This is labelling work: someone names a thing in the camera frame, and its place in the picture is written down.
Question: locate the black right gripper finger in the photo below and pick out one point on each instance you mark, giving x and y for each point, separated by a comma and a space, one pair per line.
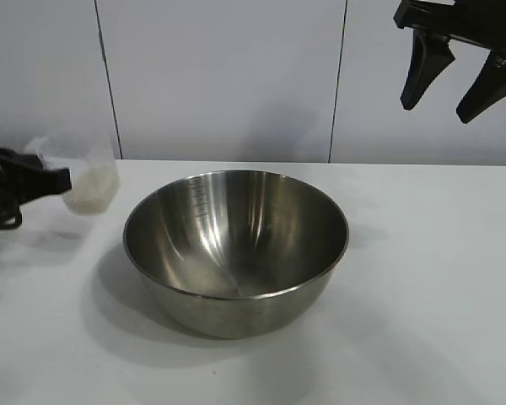
495, 86
426, 63

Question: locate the white rice grains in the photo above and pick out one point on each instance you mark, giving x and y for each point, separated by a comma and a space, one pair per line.
95, 192

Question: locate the stainless steel mixing bowl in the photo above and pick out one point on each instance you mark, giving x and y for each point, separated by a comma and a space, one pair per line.
236, 253

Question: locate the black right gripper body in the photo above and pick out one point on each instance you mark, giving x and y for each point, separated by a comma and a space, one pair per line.
476, 23

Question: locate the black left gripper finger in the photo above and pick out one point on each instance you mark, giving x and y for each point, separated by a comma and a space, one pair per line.
46, 183
27, 159

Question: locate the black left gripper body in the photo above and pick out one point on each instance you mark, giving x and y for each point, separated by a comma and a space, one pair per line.
0, 185

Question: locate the clear plastic measuring cup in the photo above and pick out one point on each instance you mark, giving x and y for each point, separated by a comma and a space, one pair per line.
93, 169

